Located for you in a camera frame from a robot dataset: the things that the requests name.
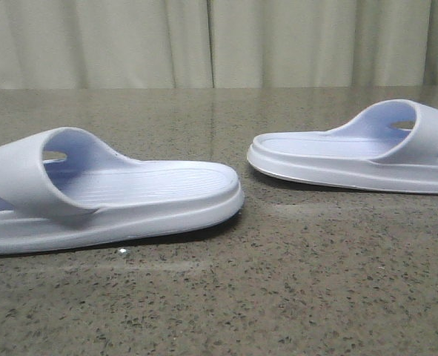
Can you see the light blue slipper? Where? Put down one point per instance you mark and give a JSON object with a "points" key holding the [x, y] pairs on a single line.
{"points": [[65, 188], [389, 146]]}

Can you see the pale green curtain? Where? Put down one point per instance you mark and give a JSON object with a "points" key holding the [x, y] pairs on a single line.
{"points": [[217, 44]]}

